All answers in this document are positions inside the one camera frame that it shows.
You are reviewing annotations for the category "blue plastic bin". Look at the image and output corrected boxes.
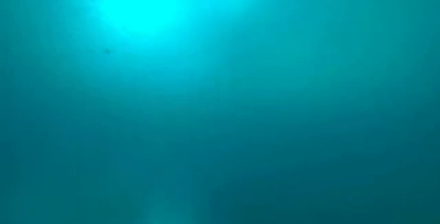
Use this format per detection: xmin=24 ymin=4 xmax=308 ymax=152
xmin=0 ymin=0 xmax=440 ymax=224

